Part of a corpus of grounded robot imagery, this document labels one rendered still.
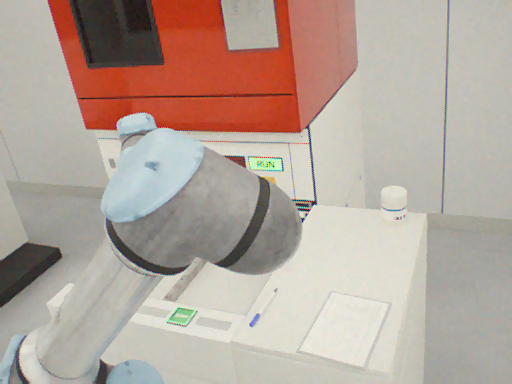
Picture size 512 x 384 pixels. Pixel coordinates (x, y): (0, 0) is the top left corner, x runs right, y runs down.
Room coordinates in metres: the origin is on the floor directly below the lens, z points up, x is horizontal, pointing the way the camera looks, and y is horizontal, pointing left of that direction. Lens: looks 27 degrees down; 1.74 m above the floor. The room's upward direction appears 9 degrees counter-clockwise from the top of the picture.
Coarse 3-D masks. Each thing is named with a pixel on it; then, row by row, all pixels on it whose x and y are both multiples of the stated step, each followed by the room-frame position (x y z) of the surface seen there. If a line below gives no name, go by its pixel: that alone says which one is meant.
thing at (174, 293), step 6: (198, 258) 1.36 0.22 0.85; (192, 264) 1.33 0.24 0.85; (198, 264) 1.34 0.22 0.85; (204, 264) 1.36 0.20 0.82; (186, 270) 1.31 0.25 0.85; (192, 270) 1.30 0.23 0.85; (198, 270) 1.33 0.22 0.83; (186, 276) 1.27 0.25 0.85; (192, 276) 1.30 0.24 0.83; (180, 282) 1.25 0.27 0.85; (186, 282) 1.26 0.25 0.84; (174, 288) 1.22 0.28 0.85; (180, 288) 1.23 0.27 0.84; (168, 294) 1.20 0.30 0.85; (174, 294) 1.20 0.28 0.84; (180, 294) 1.23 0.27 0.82; (168, 300) 1.17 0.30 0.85; (174, 300) 1.20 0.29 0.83
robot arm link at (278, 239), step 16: (272, 192) 0.50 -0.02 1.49; (272, 208) 0.48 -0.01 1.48; (288, 208) 0.49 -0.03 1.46; (272, 224) 0.47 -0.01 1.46; (288, 224) 0.48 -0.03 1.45; (256, 240) 0.46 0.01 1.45; (272, 240) 0.46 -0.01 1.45; (288, 240) 0.47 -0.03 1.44; (256, 256) 0.45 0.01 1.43; (272, 256) 0.46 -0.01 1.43; (288, 256) 0.48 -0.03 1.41; (240, 272) 0.47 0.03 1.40; (256, 272) 0.47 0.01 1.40
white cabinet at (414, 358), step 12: (420, 288) 1.11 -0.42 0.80; (420, 300) 1.11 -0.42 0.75; (420, 312) 1.12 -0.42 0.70; (420, 324) 1.12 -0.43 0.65; (420, 336) 1.13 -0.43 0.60; (408, 348) 0.90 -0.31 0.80; (420, 348) 1.14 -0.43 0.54; (108, 360) 1.02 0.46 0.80; (120, 360) 1.00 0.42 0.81; (408, 360) 0.90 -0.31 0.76; (420, 360) 1.14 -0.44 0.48; (168, 372) 0.93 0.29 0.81; (408, 372) 0.90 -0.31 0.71; (420, 372) 1.15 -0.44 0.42
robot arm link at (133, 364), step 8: (128, 360) 0.60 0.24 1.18; (136, 360) 0.61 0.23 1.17; (104, 368) 0.59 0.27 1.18; (112, 368) 0.59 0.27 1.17; (120, 368) 0.58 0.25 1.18; (128, 368) 0.59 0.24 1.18; (136, 368) 0.59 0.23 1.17; (144, 368) 0.60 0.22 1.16; (152, 368) 0.61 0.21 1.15; (104, 376) 0.57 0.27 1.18; (112, 376) 0.56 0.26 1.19; (120, 376) 0.57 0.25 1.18; (128, 376) 0.57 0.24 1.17; (136, 376) 0.58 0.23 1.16; (144, 376) 0.59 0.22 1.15; (152, 376) 0.59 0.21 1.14; (160, 376) 0.60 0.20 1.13
